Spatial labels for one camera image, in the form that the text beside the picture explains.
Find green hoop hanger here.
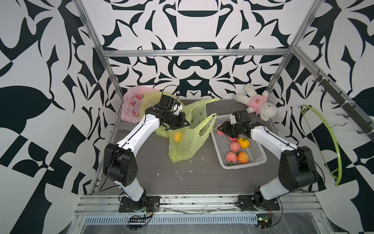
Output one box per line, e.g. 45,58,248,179
300,105,343,187

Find red peach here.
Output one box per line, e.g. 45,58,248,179
217,125,225,136

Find peach pink front left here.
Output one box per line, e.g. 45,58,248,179
226,152,237,164

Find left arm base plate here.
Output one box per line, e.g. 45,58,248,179
119,195,161,213

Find white plush bunny pink shirt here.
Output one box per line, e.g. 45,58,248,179
234,83,278,121

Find pink plastic bag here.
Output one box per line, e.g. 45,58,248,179
121,86,159,123

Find black wall hook rack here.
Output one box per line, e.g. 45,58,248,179
313,69,374,141

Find white plastic basket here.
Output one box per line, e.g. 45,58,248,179
212,114,267,169

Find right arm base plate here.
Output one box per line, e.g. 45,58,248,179
236,192,281,211

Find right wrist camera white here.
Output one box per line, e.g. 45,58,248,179
230,114,237,125

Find yellow orange fruit with leaf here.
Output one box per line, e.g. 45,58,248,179
237,137,250,149

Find green plastic bag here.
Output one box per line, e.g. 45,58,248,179
155,98,219,163
139,92,162,119

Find pink peach middle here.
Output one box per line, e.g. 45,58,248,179
230,142,241,153

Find orange peach front right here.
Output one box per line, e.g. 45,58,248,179
237,152,249,164

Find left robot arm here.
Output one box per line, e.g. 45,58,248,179
103,95,190,205

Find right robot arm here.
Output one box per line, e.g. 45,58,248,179
218,111,318,201

